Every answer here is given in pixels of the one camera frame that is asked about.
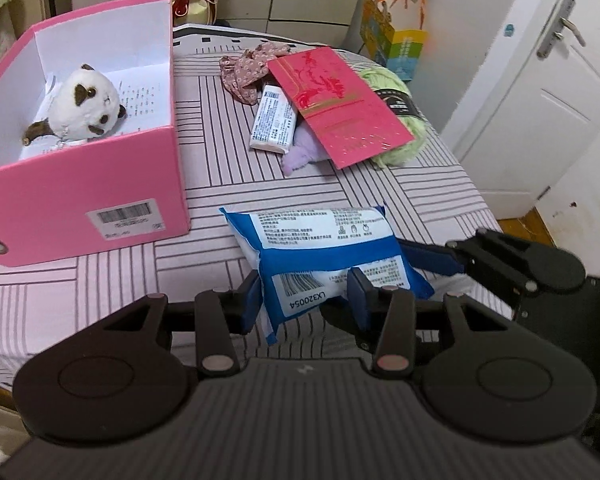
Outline printed white paper sheet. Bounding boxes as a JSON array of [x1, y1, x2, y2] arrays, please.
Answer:
[[17, 67, 173, 161]]

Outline green yarn ball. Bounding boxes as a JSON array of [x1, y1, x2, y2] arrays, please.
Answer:
[[357, 67, 428, 168]]

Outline silver door handle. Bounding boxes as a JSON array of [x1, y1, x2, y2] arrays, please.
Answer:
[[536, 0, 586, 59]]

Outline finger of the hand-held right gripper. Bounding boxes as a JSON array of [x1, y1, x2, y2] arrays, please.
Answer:
[[398, 227, 541, 297]]

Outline red envelope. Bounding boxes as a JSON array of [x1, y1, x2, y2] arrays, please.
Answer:
[[266, 46, 415, 170]]

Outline white door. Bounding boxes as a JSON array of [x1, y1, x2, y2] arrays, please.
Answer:
[[450, 0, 600, 221]]

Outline white and brown panda plush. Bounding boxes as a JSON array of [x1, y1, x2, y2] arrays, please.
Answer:
[[22, 63, 128, 148]]

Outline colourful paper gift bag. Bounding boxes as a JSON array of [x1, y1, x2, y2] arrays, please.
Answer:
[[359, 0, 428, 83]]

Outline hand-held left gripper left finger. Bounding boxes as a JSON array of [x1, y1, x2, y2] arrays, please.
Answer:
[[102, 270, 262, 379]]

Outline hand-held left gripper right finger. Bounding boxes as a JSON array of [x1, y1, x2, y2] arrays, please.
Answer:
[[321, 267, 513, 379]]

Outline small white tissue packet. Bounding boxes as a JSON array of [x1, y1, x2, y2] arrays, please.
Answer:
[[249, 82, 297, 155]]

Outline striped pink tablecloth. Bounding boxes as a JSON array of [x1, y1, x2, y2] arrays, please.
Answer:
[[0, 24, 511, 396]]

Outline blue and white tissue packet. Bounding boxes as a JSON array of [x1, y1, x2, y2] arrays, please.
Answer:
[[219, 204, 436, 346]]

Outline pink cardboard box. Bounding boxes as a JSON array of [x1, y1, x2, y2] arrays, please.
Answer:
[[0, 0, 191, 268]]

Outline purple plush toy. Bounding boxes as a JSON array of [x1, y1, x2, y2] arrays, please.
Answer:
[[281, 122, 338, 176]]

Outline beige wardrobe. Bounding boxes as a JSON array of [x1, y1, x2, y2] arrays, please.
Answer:
[[220, 0, 371, 53]]

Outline pink floral scrunchie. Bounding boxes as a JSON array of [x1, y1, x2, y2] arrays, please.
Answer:
[[218, 42, 293, 106]]

